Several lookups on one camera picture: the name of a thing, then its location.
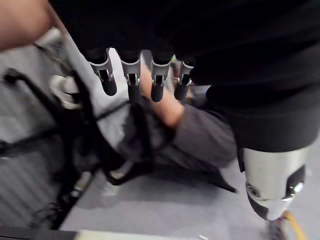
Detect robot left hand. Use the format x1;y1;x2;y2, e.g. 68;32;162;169
48;0;320;222

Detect silver metal ring buckle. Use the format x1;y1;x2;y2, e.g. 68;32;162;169
49;74;82;110

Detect yellow cable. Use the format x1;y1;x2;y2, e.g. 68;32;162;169
282;211;309;240

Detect black harness straps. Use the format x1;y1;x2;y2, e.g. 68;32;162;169
0;67;176;230

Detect person's hand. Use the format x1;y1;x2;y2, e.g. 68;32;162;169
139;61;185;129

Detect person's grey-sleeved arm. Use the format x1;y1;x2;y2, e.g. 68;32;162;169
159;103;239;173

